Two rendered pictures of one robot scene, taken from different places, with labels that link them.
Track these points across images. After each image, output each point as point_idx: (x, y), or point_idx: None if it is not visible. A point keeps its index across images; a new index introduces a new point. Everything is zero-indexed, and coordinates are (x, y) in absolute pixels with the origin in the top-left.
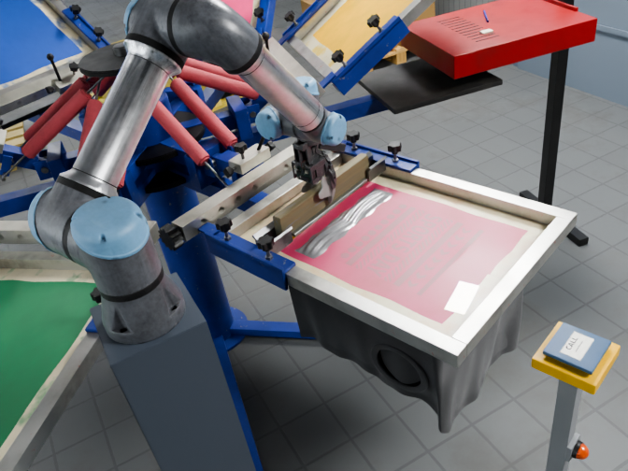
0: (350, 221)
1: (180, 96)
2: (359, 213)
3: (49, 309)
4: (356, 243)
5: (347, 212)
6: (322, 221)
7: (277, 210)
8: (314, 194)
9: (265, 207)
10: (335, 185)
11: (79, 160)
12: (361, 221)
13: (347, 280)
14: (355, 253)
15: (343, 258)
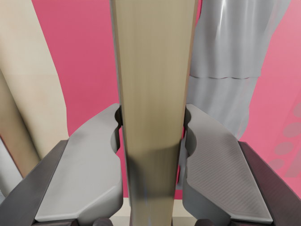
0: (245, 79)
1: None
2: (251, 27)
3: None
4: (287, 130)
5: (212, 48)
6: None
7: (29, 126)
8: (173, 202)
9: (21, 166)
10: (250, 148)
11: None
12: (268, 53)
13: (300, 198)
14: (295, 153)
15: (274, 170)
